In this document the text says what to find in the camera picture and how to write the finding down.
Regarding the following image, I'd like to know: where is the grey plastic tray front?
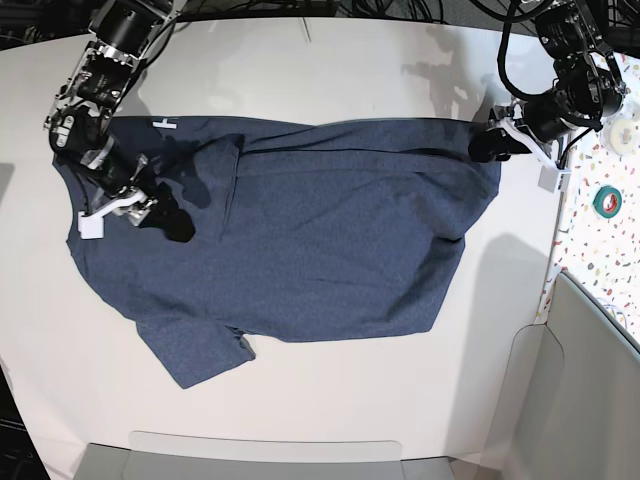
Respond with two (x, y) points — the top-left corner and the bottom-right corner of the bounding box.
(74, 431), (454, 479)

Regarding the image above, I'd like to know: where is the green tape roll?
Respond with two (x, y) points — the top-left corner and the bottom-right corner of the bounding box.
(592, 185), (622, 219)

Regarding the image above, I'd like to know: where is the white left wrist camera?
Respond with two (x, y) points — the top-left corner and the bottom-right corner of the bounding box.
(538, 167), (571, 193)

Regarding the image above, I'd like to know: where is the grey plastic bin right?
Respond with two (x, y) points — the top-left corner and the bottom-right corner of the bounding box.
(475, 273), (639, 479)

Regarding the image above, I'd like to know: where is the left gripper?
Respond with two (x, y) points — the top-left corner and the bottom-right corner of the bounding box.
(468, 102), (563, 169)

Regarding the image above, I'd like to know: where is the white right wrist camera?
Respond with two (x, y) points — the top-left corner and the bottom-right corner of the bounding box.
(77, 211), (105, 240)

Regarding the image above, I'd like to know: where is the blue t-shirt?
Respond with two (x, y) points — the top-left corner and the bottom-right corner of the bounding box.
(67, 116), (501, 389)

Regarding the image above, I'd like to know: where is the clear tape dispenser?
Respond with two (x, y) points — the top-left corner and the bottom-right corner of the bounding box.
(599, 102), (639, 158)

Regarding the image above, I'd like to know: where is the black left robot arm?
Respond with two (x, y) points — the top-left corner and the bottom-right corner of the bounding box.
(468, 1), (639, 171)

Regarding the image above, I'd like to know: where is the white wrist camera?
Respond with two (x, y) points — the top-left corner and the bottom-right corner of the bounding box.
(77, 211), (105, 240)
(538, 167), (571, 193)

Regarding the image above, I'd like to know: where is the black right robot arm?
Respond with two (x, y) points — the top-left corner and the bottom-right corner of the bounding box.
(44, 1), (195, 243)

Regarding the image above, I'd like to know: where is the terrazzo patterned side board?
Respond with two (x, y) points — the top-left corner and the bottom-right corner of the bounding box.
(537, 54), (639, 339)

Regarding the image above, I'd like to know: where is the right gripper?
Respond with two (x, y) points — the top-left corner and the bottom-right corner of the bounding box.
(89, 182), (196, 243)

